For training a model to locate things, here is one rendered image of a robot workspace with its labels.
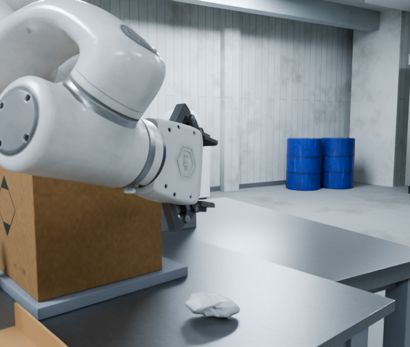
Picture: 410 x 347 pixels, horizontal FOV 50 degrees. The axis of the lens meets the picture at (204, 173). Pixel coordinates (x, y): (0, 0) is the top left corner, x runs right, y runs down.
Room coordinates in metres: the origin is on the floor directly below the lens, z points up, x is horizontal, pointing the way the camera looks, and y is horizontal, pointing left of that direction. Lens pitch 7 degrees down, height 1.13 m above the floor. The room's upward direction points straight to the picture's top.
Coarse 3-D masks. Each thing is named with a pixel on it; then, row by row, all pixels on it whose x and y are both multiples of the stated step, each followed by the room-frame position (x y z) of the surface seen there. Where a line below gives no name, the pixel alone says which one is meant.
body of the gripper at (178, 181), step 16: (160, 128) 0.50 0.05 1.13; (176, 128) 0.53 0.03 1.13; (192, 128) 0.56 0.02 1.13; (176, 144) 0.52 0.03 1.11; (192, 144) 0.56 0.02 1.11; (176, 160) 0.52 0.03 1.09; (192, 160) 0.55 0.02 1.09; (160, 176) 0.49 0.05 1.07; (176, 176) 0.52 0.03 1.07; (192, 176) 0.55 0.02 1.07; (144, 192) 0.49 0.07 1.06; (160, 192) 0.49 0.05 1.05; (176, 192) 0.52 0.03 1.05; (192, 192) 0.55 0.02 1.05
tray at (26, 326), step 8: (16, 304) 0.61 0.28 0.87; (16, 312) 0.61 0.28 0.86; (24, 312) 0.59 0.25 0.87; (16, 320) 0.61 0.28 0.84; (24, 320) 0.59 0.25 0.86; (32, 320) 0.56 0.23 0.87; (8, 328) 0.61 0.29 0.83; (16, 328) 0.61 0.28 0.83; (24, 328) 0.59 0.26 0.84; (32, 328) 0.56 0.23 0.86; (40, 328) 0.54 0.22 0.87; (0, 336) 0.59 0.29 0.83; (8, 336) 0.59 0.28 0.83; (16, 336) 0.59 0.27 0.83; (24, 336) 0.59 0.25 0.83; (32, 336) 0.57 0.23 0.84; (40, 336) 0.55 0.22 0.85; (48, 336) 0.52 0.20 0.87; (56, 336) 0.52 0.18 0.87; (0, 344) 0.56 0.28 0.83; (8, 344) 0.56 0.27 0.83; (16, 344) 0.56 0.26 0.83; (24, 344) 0.56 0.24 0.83; (32, 344) 0.56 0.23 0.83; (40, 344) 0.55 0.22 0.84; (48, 344) 0.53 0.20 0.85; (56, 344) 0.51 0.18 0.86; (64, 344) 0.49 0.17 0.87
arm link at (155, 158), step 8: (144, 120) 0.48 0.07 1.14; (152, 128) 0.48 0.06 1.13; (152, 136) 0.47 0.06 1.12; (160, 136) 0.48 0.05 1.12; (152, 144) 0.46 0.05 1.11; (160, 144) 0.47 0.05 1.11; (152, 152) 0.46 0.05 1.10; (160, 152) 0.47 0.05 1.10; (152, 160) 0.46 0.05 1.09; (160, 160) 0.47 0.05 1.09; (144, 168) 0.45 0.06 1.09; (152, 168) 0.46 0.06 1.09; (144, 176) 0.46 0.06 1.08; (152, 176) 0.47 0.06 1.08; (136, 184) 0.47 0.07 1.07; (144, 184) 0.47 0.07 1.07; (128, 192) 0.47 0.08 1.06
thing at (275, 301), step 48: (192, 240) 1.10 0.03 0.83; (0, 288) 0.77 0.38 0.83; (144, 288) 0.77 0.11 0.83; (192, 288) 0.77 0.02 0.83; (240, 288) 0.77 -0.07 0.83; (288, 288) 0.77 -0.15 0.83; (336, 288) 0.77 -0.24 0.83; (96, 336) 0.59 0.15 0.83; (144, 336) 0.59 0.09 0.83; (192, 336) 0.59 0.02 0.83; (240, 336) 0.59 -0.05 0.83; (288, 336) 0.59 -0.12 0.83; (336, 336) 0.60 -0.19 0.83
